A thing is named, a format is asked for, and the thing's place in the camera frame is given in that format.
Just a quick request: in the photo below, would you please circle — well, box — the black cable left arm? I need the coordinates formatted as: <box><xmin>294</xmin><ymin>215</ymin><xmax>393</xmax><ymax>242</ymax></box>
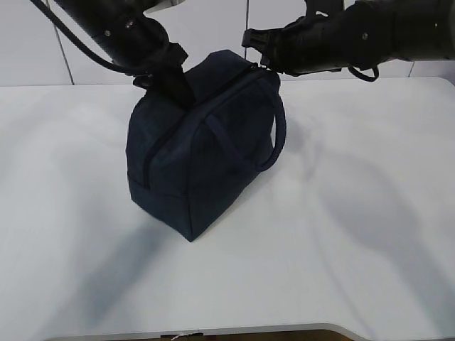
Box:
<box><xmin>30</xmin><ymin>0</ymin><xmax>132</xmax><ymax>76</ymax></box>

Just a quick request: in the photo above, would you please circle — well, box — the dark blue lunch bag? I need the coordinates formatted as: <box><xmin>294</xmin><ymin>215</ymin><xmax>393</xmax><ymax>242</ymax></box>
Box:
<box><xmin>126</xmin><ymin>50</ymin><xmax>287</xmax><ymax>241</ymax></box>

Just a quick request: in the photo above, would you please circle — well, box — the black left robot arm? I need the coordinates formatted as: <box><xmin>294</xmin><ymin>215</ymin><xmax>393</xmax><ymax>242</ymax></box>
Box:
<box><xmin>56</xmin><ymin>0</ymin><xmax>196</xmax><ymax>108</ymax></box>

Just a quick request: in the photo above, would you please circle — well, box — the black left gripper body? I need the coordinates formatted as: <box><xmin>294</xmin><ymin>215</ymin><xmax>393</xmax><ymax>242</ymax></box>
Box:
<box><xmin>102</xmin><ymin>6</ymin><xmax>188</xmax><ymax>77</ymax></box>

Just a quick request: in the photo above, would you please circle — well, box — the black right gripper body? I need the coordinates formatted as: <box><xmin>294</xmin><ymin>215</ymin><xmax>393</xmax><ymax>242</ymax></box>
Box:
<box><xmin>242</xmin><ymin>16</ymin><xmax>341</xmax><ymax>77</ymax></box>

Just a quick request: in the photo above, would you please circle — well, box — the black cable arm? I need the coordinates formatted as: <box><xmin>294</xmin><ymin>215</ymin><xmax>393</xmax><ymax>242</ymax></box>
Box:
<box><xmin>348</xmin><ymin>63</ymin><xmax>380</xmax><ymax>83</ymax></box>
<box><xmin>30</xmin><ymin>0</ymin><xmax>132</xmax><ymax>76</ymax></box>

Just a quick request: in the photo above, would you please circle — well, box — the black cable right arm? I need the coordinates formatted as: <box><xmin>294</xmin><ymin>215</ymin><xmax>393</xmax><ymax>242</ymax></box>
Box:
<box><xmin>348</xmin><ymin>63</ymin><xmax>380</xmax><ymax>83</ymax></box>

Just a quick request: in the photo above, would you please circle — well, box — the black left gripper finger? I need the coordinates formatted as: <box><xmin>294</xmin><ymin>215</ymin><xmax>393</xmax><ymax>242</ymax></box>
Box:
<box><xmin>152</xmin><ymin>62</ymin><xmax>195</xmax><ymax>107</ymax></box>

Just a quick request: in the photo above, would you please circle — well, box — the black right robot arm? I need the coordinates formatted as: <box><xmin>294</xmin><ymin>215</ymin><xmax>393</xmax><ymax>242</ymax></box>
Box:
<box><xmin>242</xmin><ymin>0</ymin><xmax>454</xmax><ymax>82</ymax></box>

